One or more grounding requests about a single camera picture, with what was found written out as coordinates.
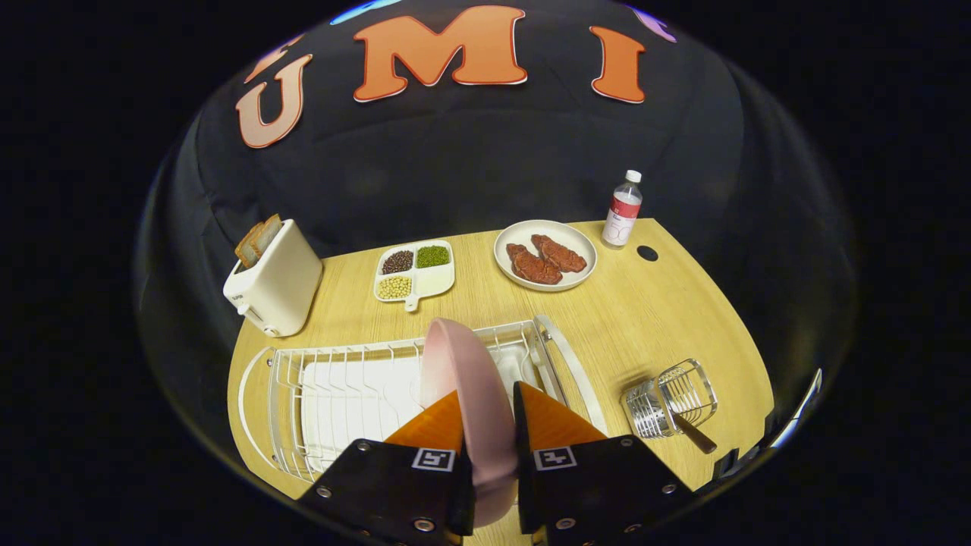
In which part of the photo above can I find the red steak piece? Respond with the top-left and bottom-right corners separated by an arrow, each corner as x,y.
531,234 -> 588,274
506,243 -> 564,286

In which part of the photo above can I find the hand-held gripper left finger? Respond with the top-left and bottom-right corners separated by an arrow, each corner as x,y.
297,390 -> 476,546

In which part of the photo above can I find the white blue-edged object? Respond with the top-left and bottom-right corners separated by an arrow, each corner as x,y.
770,368 -> 822,448

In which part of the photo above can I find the pink plate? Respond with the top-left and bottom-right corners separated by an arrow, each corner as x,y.
420,318 -> 520,529

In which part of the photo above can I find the black backdrop cloth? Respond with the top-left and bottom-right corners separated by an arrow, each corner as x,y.
137,0 -> 858,456

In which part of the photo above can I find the white toaster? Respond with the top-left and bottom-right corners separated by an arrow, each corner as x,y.
223,220 -> 324,338

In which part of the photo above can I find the metal wire basket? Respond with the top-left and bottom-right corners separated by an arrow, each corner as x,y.
622,359 -> 718,440

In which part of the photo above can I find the white divided dish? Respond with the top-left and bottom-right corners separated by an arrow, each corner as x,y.
374,240 -> 456,312

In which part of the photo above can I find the dark-handled spoon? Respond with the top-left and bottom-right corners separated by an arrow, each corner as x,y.
668,413 -> 718,455

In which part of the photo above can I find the white wire dish rack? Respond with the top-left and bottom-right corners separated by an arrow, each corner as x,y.
237,315 -> 609,484

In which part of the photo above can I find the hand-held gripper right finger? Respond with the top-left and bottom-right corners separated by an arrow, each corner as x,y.
513,381 -> 695,546

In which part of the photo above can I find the white plate with steaks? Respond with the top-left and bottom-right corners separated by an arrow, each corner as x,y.
494,220 -> 598,292

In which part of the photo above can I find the clear bottle with red label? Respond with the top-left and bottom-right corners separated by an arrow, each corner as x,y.
602,170 -> 643,249

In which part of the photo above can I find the toast bread slice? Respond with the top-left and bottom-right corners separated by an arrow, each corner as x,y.
234,221 -> 266,270
254,214 -> 284,259

